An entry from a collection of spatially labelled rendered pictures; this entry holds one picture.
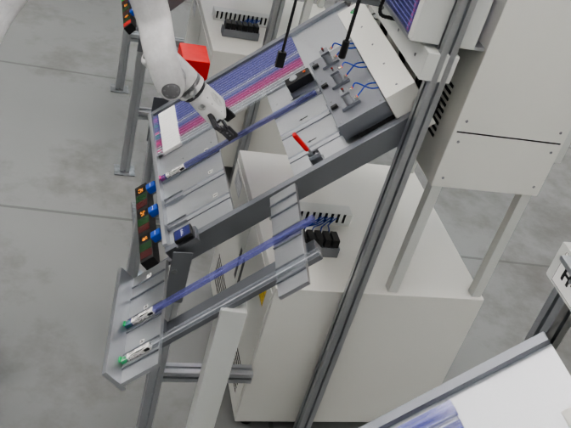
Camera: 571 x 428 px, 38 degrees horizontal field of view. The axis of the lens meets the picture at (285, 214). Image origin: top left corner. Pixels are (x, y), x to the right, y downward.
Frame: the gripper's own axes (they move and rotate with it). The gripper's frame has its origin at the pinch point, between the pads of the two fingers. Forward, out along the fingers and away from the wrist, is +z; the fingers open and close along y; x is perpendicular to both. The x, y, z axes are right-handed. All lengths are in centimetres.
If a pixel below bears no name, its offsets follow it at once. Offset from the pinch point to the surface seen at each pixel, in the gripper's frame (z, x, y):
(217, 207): 3.0, 9.1, -25.2
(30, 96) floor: 12, 121, 158
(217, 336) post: 4, 13, -66
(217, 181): 3.2, 8.4, -14.5
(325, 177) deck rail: 10.5, -19.5, -30.4
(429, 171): 31, -39, -25
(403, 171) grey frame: 21, -36, -32
